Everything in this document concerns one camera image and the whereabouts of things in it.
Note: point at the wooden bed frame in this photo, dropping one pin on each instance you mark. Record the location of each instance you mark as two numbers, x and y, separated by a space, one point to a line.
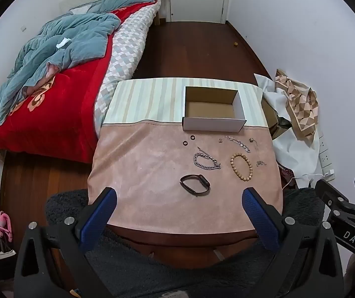
157 18

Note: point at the striped and pink tablecloth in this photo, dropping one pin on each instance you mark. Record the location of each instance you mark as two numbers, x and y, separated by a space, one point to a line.
146 167

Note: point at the dark grey fluffy rug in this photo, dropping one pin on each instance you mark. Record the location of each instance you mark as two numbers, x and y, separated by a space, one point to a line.
165 279

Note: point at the bed with red blanket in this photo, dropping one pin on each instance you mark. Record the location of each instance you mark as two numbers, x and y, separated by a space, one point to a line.
62 108

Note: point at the white cardboard box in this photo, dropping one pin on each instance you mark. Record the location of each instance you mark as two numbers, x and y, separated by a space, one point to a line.
211 124

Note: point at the white power strip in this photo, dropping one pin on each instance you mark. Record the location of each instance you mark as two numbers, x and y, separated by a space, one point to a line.
325 158

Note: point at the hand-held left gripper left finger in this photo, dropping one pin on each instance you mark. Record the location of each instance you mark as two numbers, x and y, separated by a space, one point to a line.
102 214

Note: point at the white cloth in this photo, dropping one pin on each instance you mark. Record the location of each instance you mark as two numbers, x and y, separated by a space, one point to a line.
295 155

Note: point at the pink plastic object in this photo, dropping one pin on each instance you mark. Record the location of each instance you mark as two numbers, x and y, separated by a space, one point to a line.
5 226

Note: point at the small silver charm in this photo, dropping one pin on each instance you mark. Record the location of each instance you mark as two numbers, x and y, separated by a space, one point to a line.
260 163

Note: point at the brown geometric patterned scarf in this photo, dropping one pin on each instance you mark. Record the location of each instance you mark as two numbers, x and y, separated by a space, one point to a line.
301 102

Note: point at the blue-grey quilt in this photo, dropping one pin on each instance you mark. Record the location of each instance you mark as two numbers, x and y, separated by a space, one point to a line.
78 34

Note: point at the bed with blankets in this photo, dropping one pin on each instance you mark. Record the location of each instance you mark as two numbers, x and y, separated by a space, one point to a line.
127 46

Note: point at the white quilt tag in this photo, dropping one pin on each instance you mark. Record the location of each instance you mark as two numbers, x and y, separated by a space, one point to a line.
63 42

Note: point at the black watch band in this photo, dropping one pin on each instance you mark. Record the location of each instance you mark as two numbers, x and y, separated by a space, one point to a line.
204 180

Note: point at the brown wooden table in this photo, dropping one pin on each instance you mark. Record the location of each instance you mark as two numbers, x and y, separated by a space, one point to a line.
180 248

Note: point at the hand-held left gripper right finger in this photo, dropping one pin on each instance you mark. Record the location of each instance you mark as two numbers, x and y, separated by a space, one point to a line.
258 217

